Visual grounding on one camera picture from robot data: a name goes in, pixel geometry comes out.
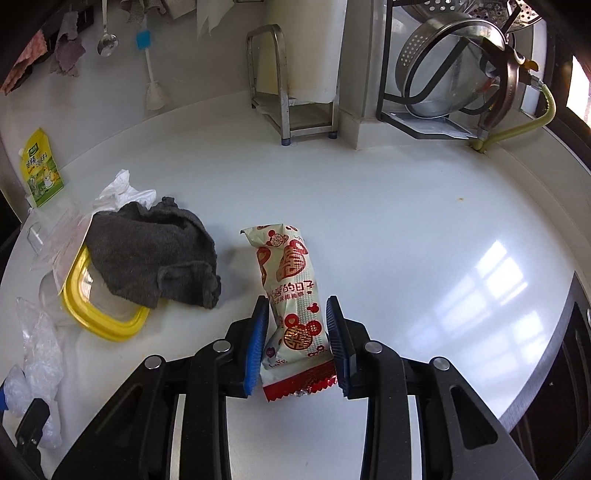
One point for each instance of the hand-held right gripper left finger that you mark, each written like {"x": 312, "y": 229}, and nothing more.
{"x": 257, "y": 341}

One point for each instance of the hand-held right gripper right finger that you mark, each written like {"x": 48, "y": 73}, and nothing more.
{"x": 336, "y": 346}

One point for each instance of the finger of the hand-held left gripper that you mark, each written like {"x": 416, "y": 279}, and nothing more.
{"x": 33, "y": 422}

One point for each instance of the clear plastic bag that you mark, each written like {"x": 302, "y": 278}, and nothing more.
{"x": 41, "y": 364}

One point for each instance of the white red snack packet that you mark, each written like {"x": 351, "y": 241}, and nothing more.
{"x": 288, "y": 272}

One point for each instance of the white tissue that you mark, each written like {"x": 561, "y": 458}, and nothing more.
{"x": 122, "y": 191}

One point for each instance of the yellow lidded clear container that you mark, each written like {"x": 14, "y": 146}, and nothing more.
{"x": 106, "y": 323}

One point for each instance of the dark grey cloth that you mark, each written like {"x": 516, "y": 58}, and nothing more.
{"x": 147, "y": 249}

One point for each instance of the steel kitchen sink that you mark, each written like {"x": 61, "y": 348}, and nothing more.
{"x": 545, "y": 369}

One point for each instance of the black kitchen appliance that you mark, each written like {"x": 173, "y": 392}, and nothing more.
{"x": 9, "y": 212}

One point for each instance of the steel cutting board rack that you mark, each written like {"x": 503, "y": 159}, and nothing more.
{"x": 281, "y": 115}

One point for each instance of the yellow green spout pouch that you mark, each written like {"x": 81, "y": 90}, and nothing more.
{"x": 41, "y": 170}

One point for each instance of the blue white bottle brush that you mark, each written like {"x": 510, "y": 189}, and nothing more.
{"x": 153, "y": 94}

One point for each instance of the white cutting board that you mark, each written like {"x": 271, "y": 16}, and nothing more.
{"x": 314, "y": 46}

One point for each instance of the perforated steel colander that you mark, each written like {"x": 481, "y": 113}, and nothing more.
{"x": 413, "y": 50}

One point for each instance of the white hanging cloth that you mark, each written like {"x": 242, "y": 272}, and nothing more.
{"x": 212, "y": 16}

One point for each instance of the hanging steel spoon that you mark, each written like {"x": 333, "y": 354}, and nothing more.
{"x": 107, "y": 45}

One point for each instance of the brass gas valve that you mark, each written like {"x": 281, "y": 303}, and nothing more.
{"x": 528, "y": 69}

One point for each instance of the purple hanging cloth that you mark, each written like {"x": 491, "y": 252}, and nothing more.
{"x": 68, "y": 50}

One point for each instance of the window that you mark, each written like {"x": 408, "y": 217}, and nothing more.
{"x": 579, "y": 87}

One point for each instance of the pink waffle sponge cloth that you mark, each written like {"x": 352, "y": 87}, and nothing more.
{"x": 25, "y": 64}

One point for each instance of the folding steel steamer basket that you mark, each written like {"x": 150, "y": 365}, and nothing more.
{"x": 461, "y": 7}

